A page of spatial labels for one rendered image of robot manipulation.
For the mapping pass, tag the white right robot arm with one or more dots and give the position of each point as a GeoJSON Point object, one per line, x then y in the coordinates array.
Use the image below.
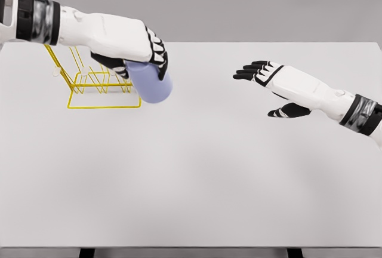
{"type": "Point", "coordinates": [349, 107]}

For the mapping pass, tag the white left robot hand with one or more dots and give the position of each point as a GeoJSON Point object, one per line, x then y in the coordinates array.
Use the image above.
{"type": "Point", "coordinates": [125, 38]}

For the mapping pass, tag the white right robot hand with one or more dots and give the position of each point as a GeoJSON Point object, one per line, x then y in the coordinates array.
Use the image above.
{"type": "Point", "coordinates": [286, 80]}

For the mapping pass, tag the lavender blue cup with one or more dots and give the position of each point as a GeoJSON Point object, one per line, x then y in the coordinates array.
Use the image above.
{"type": "Point", "coordinates": [152, 83]}

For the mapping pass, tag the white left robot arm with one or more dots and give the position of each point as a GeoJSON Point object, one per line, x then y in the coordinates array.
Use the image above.
{"type": "Point", "coordinates": [44, 22]}

